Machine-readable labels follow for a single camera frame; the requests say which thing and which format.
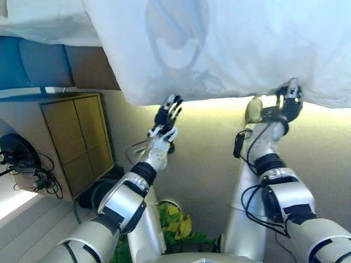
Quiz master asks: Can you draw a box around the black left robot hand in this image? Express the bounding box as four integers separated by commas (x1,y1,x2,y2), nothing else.
153,94,184,134

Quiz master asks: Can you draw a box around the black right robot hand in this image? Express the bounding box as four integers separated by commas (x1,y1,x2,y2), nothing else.
259,78,304,123

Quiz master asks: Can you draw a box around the white duvet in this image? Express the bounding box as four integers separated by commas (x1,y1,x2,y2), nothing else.
81,0,351,111

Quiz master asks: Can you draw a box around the wooden nightstand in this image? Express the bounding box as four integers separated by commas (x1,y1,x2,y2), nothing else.
12,92,115,203

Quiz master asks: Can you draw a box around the green potted plant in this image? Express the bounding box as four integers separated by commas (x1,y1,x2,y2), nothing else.
109,201,220,263

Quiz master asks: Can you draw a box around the silver right robot leg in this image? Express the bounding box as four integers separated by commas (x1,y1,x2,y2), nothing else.
218,96,275,256

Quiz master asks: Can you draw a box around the grey robot torso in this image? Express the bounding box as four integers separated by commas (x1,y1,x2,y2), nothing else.
147,252,264,263

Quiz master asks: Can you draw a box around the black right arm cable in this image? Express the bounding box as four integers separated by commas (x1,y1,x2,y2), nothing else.
232,128,292,239

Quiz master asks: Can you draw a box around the brown upholstered bed frame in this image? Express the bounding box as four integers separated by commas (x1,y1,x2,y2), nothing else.
0,35,123,93

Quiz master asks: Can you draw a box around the black cable bundle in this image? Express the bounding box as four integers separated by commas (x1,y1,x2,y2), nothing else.
0,132,64,200

